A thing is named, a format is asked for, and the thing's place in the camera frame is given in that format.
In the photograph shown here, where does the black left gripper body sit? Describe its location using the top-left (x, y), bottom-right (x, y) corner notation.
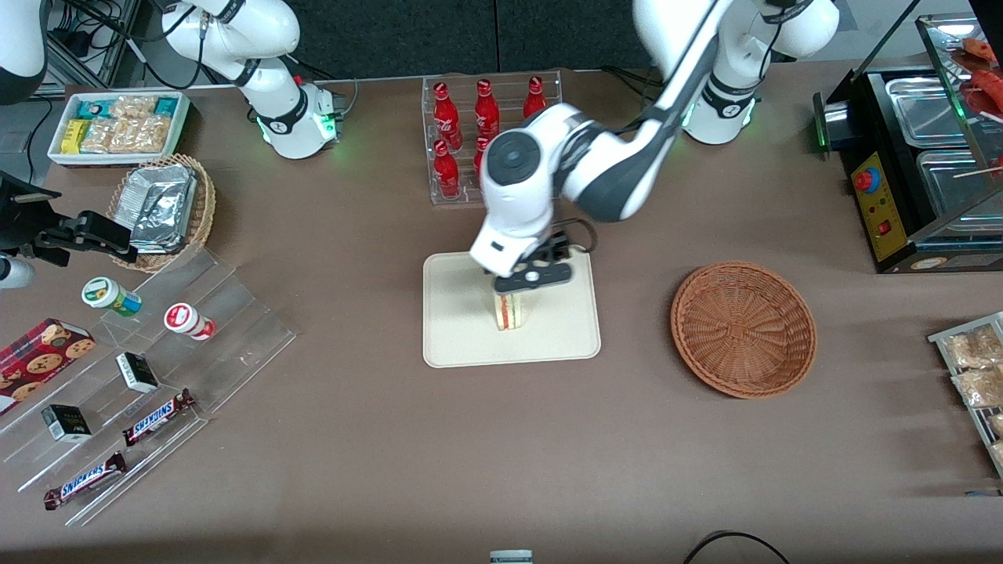
top-left (512, 233), bottom-right (570, 276)

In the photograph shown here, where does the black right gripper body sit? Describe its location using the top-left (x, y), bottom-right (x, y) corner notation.
top-left (0, 171), bottom-right (65, 263)

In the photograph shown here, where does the triangular sandwich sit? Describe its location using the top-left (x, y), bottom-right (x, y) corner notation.
top-left (494, 290), bottom-right (530, 332)

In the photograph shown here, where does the light wicker basket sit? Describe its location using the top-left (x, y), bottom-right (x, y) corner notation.
top-left (106, 154), bottom-right (217, 273)

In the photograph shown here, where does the cream plastic tray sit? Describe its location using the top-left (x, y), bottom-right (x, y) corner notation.
top-left (422, 244), bottom-right (602, 369)

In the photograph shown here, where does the brown wicker basket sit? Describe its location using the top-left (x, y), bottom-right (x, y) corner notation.
top-left (670, 261), bottom-right (818, 400)

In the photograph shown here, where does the tray of bagged snacks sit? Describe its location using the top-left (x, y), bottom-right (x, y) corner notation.
top-left (929, 312), bottom-right (1003, 479)

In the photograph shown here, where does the green lid cup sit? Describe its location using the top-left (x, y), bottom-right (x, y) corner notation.
top-left (81, 277), bottom-right (143, 317)

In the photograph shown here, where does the silver foil pack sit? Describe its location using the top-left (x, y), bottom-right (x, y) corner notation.
top-left (129, 192), bottom-right (190, 254)
top-left (124, 164), bottom-right (197, 228)

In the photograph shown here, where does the white rectangular snack bin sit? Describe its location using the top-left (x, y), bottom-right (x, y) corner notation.
top-left (47, 92), bottom-right (191, 168)

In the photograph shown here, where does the clear cracker pack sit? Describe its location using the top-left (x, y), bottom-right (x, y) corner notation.
top-left (82, 117), bottom-right (130, 154)
top-left (110, 96), bottom-right (158, 121)
top-left (125, 116), bottom-right (172, 154)

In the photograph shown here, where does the clear acrylic bottle rack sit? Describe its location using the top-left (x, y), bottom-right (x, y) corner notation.
top-left (422, 69), bottom-right (563, 206)

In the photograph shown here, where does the red cookie box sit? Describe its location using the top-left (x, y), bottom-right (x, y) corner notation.
top-left (0, 317), bottom-right (97, 416)

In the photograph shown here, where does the red lid cup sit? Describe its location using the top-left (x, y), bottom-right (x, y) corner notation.
top-left (163, 302), bottom-right (216, 342)

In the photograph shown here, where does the small black box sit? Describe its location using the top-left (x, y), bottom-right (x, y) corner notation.
top-left (41, 403), bottom-right (93, 444)
top-left (115, 352), bottom-right (160, 394)

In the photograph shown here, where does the clear acrylic stepped display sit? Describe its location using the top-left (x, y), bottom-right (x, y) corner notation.
top-left (0, 247), bottom-right (297, 527)

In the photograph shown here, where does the Snickers bar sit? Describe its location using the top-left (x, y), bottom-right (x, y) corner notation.
top-left (121, 389), bottom-right (197, 447)
top-left (43, 452), bottom-right (128, 512)

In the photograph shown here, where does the black food warmer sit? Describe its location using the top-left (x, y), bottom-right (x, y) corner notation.
top-left (813, 14), bottom-right (1003, 273)

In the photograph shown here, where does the steel warmer pan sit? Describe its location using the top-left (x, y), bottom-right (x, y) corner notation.
top-left (884, 72), bottom-right (974, 148)
top-left (915, 147), bottom-right (1003, 222)

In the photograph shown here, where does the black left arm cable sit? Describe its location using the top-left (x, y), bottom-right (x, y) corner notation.
top-left (551, 219), bottom-right (597, 256)

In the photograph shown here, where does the aluminium frame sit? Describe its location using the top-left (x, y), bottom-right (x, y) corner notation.
top-left (45, 0), bottom-right (143, 91)

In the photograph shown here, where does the black base cable bundle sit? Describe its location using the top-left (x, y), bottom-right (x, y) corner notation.
top-left (602, 66), bottom-right (663, 107)

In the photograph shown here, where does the black table cable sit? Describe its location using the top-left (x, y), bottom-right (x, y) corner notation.
top-left (682, 530), bottom-right (792, 564)

